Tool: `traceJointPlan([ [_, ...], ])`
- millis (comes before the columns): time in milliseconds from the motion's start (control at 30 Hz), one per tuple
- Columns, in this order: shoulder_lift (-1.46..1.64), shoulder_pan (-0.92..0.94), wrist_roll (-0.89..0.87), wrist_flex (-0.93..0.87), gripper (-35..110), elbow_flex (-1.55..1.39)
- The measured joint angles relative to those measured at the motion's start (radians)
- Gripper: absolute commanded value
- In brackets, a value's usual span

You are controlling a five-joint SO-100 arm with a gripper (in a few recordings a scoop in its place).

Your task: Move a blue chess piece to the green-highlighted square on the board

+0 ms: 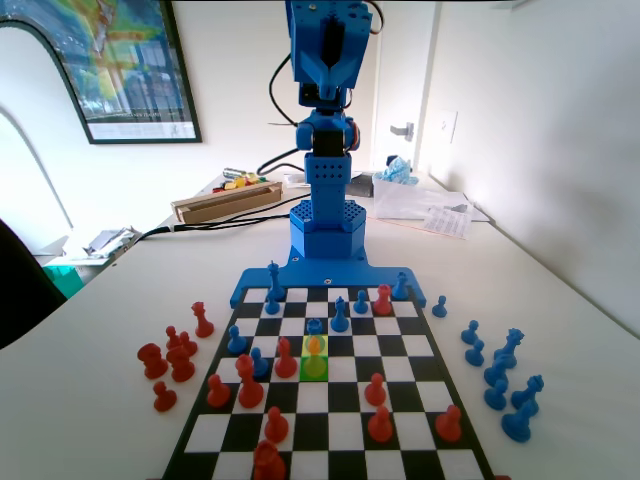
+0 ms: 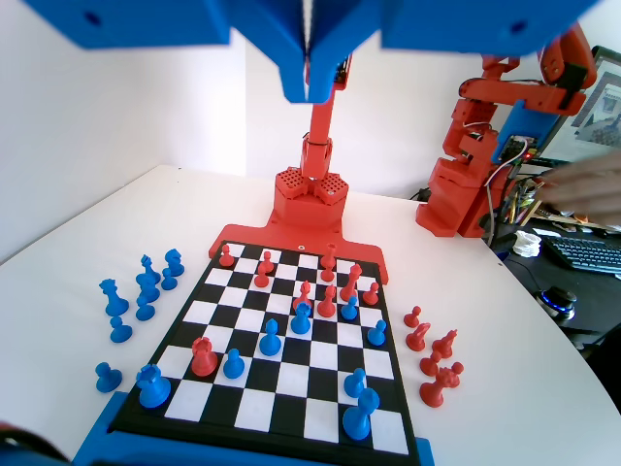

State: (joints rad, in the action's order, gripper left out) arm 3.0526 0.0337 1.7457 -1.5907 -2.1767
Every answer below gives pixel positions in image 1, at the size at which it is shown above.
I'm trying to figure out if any large blue piece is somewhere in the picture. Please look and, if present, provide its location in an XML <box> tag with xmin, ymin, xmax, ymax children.
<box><xmin>266</xmin><ymin>259</ymin><xmax>286</xmax><ymax>304</ymax></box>

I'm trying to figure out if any red rook chess piece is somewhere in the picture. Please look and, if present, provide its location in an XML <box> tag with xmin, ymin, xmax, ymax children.
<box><xmin>137</xmin><ymin>342</ymin><xmax>170</xmax><ymax>380</ymax></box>
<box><xmin>373</xmin><ymin>283</ymin><xmax>393</xmax><ymax>316</ymax></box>

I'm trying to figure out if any blue bishop chess piece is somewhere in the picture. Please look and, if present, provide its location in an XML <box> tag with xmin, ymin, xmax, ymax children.
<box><xmin>329</xmin><ymin>295</ymin><xmax>350</xmax><ymax>334</ymax></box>
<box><xmin>501</xmin><ymin>399</ymin><xmax>540</xmax><ymax>444</ymax></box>

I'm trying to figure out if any red queen chess piece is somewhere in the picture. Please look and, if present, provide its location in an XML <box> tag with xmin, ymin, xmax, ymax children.
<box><xmin>191</xmin><ymin>301</ymin><xmax>215</xmax><ymax>339</ymax></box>

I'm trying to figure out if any blue queen chess piece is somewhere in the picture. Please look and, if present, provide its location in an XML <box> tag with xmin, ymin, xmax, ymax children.
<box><xmin>494</xmin><ymin>328</ymin><xmax>526</xmax><ymax>369</ymax></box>

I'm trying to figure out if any red knight chess piece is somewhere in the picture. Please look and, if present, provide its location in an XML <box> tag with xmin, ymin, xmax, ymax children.
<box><xmin>234</xmin><ymin>353</ymin><xmax>265</xmax><ymax>410</ymax></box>

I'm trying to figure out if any blue knight chess piece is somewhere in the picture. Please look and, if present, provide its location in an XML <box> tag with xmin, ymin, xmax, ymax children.
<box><xmin>483</xmin><ymin>354</ymin><xmax>516</xmax><ymax>389</ymax></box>

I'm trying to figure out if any white door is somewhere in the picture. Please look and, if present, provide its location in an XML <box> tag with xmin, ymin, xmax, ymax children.
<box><xmin>372</xmin><ymin>0</ymin><xmax>441</xmax><ymax>174</ymax></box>

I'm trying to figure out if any blue crumpled cloth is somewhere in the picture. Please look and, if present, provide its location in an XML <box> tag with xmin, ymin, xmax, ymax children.
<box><xmin>374</xmin><ymin>154</ymin><xmax>419</xmax><ymax>185</ymax></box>

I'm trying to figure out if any dark grey box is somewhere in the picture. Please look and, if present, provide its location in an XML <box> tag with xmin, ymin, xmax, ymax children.
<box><xmin>347</xmin><ymin>172</ymin><xmax>376</xmax><ymax>198</ymax></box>

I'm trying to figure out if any framed map poster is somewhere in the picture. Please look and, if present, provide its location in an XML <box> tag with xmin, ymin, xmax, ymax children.
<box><xmin>0</xmin><ymin>0</ymin><xmax>204</xmax><ymax>146</ymax></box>

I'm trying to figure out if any wooden box with items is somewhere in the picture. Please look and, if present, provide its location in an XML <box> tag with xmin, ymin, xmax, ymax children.
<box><xmin>170</xmin><ymin>180</ymin><xmax>285</xmax><ymax>225</ymax></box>

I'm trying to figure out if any printed paper sheet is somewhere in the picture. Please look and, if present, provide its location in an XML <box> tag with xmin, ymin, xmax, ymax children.
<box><xmin>422</xmin><ymin>204</ymin><xmax>474</xmax><ymax>241</ymax></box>

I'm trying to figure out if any grey crumpled wrapper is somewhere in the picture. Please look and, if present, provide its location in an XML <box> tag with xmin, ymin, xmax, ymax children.
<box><xmin>82</xmin><ymin>225</ymin><xmax>144</xmax><ymax>259</ymax></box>

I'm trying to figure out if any green storage box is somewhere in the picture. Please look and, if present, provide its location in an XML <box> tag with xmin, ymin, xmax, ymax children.
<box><xmin>44</xmin><ymin>264</ymin><xmax>84</xmax><ymax>299</ymax></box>

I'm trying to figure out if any black and white chessboard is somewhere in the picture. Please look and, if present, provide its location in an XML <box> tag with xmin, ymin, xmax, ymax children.
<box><xmin>162</xmin><ymin>284</ymin><xmax>496</xmax><ymax>480</ymax></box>

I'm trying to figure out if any black chair back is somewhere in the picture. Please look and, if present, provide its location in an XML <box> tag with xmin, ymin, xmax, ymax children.
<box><xmin>0</xmin><ymin>217</ymin><xmax>69</xmax><ymax>351</ymax></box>

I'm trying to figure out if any red white black servo wire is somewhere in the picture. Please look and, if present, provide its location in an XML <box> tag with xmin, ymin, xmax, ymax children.
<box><xmin>368</xmin><ymin>0</ymin><xmax>387</xmax><ymax>37</ymax></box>

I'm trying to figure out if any black camera cable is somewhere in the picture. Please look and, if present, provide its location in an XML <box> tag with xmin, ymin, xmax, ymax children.
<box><xmin>268</xmin><ymin>49</ymin><xmax>301</xmax><ymax>126</ymax></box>

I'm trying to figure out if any blue arm base plate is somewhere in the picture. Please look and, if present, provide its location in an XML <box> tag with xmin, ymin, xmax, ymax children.
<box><xmin>228</xmin><ymin>254</ymin><xmax>429</xmax><ymax>309</ymax></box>

